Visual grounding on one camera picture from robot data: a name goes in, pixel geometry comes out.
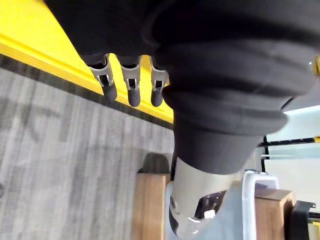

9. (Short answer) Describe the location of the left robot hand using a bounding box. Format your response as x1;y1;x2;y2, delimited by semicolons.
43;0;320;238

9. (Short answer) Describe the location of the yellow shelf beam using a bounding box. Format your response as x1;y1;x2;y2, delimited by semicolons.
311;55;320;76

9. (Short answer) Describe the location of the white plastic bin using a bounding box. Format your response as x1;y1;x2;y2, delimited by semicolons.
164;169;281;240

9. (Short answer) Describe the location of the brown wooden stand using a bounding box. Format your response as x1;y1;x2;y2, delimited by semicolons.
131;173;296;240

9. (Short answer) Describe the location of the black flat plastic part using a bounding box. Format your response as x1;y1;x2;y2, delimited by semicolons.
284;199;315;240

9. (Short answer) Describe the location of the black metal rack frame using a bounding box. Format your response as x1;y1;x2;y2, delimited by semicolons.
256;136;320;173

